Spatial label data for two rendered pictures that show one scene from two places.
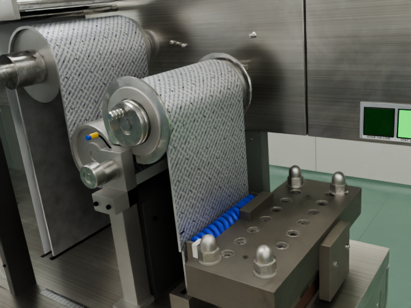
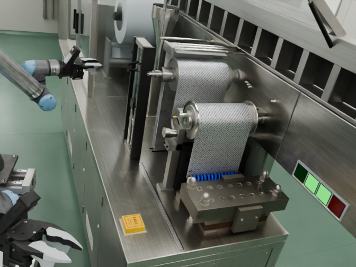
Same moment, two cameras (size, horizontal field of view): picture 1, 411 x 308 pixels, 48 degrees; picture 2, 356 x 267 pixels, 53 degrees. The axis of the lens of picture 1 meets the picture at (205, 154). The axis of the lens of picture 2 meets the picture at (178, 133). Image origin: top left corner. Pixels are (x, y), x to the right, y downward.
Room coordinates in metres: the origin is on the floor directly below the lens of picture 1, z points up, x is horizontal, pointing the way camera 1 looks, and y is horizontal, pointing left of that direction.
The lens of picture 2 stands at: (-0.37, -0.41, 1.83)
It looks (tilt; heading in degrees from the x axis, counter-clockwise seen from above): 28 degrees down; 27
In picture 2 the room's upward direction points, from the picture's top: 11 degrees clockwise
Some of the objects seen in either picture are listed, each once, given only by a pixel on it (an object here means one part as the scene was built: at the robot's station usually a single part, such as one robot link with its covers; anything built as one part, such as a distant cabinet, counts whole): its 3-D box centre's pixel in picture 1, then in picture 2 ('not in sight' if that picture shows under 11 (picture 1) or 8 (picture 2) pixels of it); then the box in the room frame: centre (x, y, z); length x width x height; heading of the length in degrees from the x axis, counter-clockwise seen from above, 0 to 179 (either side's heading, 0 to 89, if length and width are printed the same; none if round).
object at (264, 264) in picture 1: (264, 258); (205, 197); (0.59, -0.07, 1.05); 0.04 x 0.04 x 0.04
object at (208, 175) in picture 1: (213, 178); (217, 156); (0.79, -0.01, 1.11); 0.23 x 0.01 x 0.18; 143
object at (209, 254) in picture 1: (208, 247); (192, 181); (0.64, 0.01, 1.05); 0.04 x 0.04 x 0.04
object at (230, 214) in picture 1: (227, 221); (215, 177); (0.78, -0.03, 1.03); 0.21 x 0.04 x 0.03; 143
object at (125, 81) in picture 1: (134, 121); (190, 119); (0.73, 0.11, 1.25); 0.15 x 0.01 x 0.15; 53
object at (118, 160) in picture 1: (121, 234); (169, 158); (0.72, 0.16, 1.05); 0.06 x 0.05 x 0.31; 143
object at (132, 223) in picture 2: not in sight; (133, 223); (0.45, 0.12, 0.91); 0.07 x 0.07 x 0.02; 53
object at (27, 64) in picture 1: (21, 69); (167, 74); (0.86, 0.32, 1.33); 0.06 x 0.06 x 0.06; 53
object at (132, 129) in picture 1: (129, 123); (187, 119); (0.72, 0.12, 1.25); 0.07 x 0.02 x 0.07; 53
